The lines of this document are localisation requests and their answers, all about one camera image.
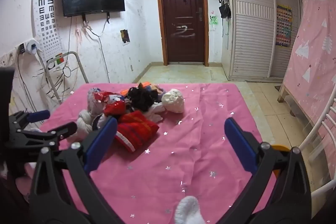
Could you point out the white tissue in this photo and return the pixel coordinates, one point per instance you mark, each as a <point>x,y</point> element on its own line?
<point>155,112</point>

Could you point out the pink sheet covered bed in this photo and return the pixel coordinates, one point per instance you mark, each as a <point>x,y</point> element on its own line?
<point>315,56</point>

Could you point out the white cloth bundle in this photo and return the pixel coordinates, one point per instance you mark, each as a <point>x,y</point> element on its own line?
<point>84,121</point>

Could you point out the cream white sock ball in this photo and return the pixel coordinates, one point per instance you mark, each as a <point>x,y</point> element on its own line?
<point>172,100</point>

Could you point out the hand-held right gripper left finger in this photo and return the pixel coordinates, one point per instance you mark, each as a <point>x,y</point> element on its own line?
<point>101,142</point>

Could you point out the red white printed packet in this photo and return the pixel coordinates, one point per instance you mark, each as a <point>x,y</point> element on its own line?
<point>110,103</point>

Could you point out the colourful grid poster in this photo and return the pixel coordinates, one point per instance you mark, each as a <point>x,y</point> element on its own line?
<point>283,26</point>

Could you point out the pink star tablecloth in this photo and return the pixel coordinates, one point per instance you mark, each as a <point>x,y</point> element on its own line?
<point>183,140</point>

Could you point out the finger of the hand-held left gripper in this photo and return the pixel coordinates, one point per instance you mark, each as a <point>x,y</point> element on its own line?
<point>39,115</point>
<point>63,130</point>

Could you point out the eye chart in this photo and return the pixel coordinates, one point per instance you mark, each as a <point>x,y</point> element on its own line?
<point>48,19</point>

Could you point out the white metal chair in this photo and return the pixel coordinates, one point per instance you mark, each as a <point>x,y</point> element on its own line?
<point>319,127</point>

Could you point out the white power adapter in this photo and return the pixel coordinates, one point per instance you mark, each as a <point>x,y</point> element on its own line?
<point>32,46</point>

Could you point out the yellow plastic bin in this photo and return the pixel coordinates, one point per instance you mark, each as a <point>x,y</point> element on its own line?
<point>279,148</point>

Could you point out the white folding rack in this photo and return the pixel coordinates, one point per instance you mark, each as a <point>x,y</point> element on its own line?
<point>83,69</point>

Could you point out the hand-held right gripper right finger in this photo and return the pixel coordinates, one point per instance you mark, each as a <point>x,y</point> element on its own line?
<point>240,145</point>

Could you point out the white slatted wardrobe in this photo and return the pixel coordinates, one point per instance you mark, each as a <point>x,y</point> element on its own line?
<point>253,29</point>

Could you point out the black plug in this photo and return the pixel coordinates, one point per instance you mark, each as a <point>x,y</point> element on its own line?
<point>21,48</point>

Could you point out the white wall sockets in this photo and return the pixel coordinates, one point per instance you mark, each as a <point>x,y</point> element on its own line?
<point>7,59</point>

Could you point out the wooden frame leg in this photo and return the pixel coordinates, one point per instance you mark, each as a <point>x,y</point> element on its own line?
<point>281,92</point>

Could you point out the dark brown door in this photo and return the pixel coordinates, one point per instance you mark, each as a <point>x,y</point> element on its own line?
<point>182,16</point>

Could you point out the person's right hand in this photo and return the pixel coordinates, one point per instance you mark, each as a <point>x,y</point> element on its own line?
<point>187,209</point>

